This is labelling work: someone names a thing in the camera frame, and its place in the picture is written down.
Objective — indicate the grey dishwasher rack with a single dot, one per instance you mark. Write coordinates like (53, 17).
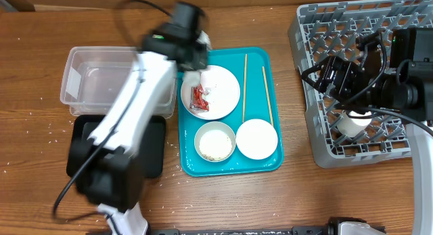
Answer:
(330, 29)

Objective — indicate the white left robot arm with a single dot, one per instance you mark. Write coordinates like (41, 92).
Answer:
(105, 167)

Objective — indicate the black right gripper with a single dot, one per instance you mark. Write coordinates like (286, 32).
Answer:
(340, 90)

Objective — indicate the clear plastic bin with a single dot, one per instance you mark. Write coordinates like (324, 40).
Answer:
(94, 76)

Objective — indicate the white napkin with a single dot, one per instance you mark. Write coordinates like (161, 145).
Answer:
(192, 78)

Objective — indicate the red snack wrapper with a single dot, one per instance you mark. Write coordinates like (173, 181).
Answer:
(198, 99)

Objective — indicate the white shallow bowl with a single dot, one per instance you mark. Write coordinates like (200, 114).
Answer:
(256, 139)

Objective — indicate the grey bowl of rice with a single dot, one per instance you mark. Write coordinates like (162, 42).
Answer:
(214, 142)

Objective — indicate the right wooden chopstick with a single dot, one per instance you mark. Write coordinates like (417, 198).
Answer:
(267, 95)

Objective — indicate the teal serving tray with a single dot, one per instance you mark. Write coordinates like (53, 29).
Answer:
(256, 108)

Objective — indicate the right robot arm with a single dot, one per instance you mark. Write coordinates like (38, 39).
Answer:
(396, 84)

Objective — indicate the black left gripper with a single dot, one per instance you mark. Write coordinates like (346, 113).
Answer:
(203, 62)

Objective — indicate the white cup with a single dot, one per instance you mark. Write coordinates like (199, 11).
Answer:
(352, 123)

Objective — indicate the black plastic tray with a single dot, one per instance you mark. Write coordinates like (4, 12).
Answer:
(151, 150)

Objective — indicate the white round plate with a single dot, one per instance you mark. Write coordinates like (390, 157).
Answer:
(223, 93)

